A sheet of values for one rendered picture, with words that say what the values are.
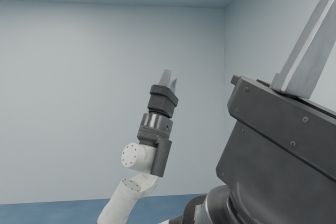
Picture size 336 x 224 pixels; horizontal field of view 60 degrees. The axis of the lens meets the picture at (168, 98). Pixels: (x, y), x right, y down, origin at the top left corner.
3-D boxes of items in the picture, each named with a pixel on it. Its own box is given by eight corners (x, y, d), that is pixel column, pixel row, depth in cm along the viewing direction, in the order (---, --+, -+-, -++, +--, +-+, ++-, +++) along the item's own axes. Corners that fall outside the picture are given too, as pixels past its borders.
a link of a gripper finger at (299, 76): (333, -12, 15) (282, 96, 17) (355, 7, 17) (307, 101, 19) (306, -16, 16) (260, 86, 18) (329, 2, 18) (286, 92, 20)
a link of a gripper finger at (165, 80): (173, 70, 83) (168, 90, 82) (163, 69, 85) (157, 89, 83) (171, 68, 82) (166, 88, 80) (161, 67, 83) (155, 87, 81)
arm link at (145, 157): (154, 135, 87) (144, 173, 84) (128, 123, 80) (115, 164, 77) (183, 138, 79) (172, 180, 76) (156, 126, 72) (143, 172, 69)
